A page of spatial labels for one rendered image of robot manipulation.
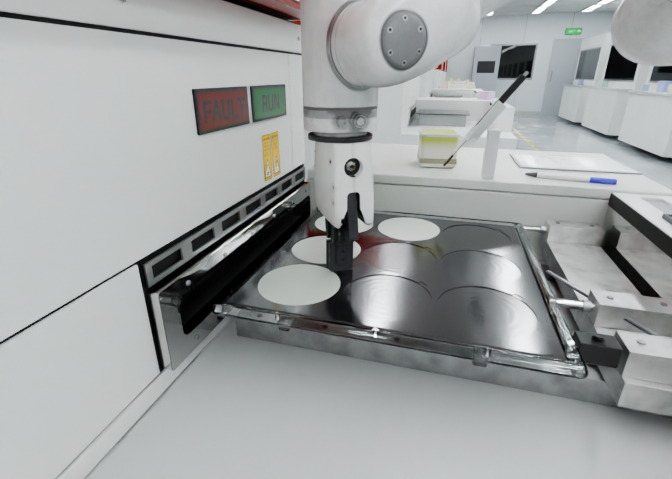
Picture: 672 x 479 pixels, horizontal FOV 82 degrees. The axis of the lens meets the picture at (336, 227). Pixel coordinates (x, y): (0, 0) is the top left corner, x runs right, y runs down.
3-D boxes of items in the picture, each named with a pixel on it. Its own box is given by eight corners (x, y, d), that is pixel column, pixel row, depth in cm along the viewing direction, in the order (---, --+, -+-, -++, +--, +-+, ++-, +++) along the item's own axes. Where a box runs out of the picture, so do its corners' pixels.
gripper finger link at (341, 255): (360, 228, 47) (359, 277, 49) (351, 219, 49) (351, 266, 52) (335, 231, 46) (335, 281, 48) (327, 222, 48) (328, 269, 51)
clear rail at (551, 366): (210, 316, 43) (208, 305, 42) (217, 309, 44) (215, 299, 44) (588, 384, 34) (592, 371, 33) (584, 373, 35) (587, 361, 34)
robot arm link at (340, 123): (391, 108, 41) (390, 137, 42) (361, 103, 49) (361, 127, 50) (314, 110, 39) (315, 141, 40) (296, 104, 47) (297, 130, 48)
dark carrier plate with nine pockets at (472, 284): (226, 306, 44) (225, 302, 44) (320, 211, 75) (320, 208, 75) (564, 364, 35) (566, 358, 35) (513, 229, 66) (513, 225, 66)
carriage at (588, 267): (616, 407, 36) (624, 382, 35) (539, 249, 69) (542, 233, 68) (721, 427, 34) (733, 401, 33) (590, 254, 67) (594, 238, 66)
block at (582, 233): (546, 241, 65) (550, 224, 64) (542, 233, 68) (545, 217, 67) (601, 246, 63) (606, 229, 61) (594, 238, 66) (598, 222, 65)
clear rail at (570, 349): (570, 381, 34) (574, 368, 33) (512, 228, 68) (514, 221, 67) (588, 384, 34) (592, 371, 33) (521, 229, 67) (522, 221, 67)
